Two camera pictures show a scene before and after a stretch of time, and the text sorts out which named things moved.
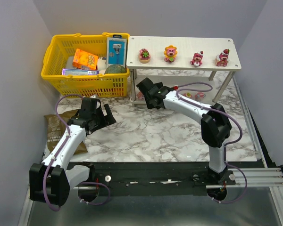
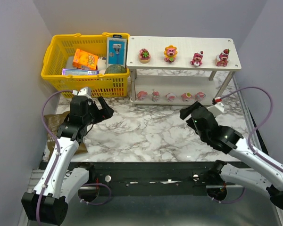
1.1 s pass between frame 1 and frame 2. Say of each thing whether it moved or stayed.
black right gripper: moved
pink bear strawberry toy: stayed
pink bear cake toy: stayed
